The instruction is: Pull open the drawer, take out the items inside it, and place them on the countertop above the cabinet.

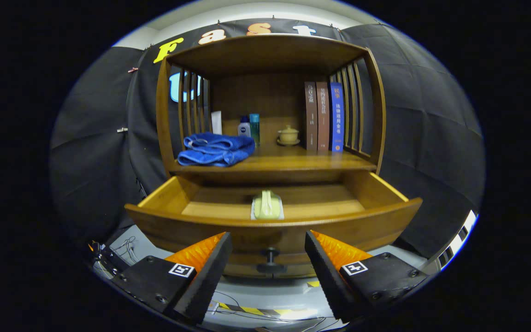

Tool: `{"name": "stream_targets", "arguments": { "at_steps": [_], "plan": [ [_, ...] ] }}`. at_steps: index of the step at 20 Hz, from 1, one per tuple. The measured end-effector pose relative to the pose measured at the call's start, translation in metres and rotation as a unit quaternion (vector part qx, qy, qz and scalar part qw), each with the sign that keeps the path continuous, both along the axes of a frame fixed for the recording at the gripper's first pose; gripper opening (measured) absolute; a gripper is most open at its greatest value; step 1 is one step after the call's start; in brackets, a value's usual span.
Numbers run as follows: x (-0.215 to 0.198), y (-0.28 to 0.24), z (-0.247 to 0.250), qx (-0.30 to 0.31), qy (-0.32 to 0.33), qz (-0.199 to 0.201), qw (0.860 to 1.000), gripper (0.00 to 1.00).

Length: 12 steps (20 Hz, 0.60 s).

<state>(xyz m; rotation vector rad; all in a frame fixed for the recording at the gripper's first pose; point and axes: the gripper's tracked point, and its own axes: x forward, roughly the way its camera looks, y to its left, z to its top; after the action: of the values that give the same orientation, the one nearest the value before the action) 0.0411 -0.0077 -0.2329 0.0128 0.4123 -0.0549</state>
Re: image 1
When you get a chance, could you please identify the wooden cabinet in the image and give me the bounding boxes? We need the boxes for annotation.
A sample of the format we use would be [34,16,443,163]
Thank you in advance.
[156,34,387,279]

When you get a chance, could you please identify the wooden drawer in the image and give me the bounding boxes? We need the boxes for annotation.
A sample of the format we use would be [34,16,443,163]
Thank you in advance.
[124,172,423,276]

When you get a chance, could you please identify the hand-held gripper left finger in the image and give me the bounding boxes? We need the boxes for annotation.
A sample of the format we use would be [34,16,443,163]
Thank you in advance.
[111,232,233,325]

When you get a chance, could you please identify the green handled scrub brush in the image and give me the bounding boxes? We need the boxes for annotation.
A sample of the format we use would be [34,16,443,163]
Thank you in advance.
[251,190,285,220]

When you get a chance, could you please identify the reddish brown book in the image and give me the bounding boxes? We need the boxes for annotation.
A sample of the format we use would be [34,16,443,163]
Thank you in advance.
[316,82,330,153]

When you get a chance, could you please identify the blue book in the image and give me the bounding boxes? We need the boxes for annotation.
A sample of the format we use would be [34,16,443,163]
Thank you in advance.
[329,82,345,153]

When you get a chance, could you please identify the floor cables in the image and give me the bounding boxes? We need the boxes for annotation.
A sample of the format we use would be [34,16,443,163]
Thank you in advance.
[106,235,337,332]

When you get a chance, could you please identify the tan lidded teacup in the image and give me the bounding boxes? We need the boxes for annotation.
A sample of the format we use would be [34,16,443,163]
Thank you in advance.
[277,124,301,146]

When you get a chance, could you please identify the teal bottle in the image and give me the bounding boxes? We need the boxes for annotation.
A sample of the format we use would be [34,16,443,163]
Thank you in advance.
[249,113,260,146]

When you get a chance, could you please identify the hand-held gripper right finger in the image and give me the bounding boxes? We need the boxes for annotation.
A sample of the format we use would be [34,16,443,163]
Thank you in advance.
[305,231,430,323]

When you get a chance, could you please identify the blue folded towel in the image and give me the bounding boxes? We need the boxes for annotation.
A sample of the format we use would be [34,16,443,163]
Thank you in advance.
[177,132,256,167]

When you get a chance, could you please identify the black backdrop cloth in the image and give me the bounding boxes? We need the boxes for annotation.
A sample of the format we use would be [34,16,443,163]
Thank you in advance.
[49,18,486,259]

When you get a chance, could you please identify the dark brown book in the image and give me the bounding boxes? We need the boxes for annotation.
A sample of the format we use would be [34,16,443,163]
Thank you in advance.
[304,82,319,151]

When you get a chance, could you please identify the wooden countertop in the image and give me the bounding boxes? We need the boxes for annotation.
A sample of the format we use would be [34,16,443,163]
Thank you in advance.
[170,141,378,175]

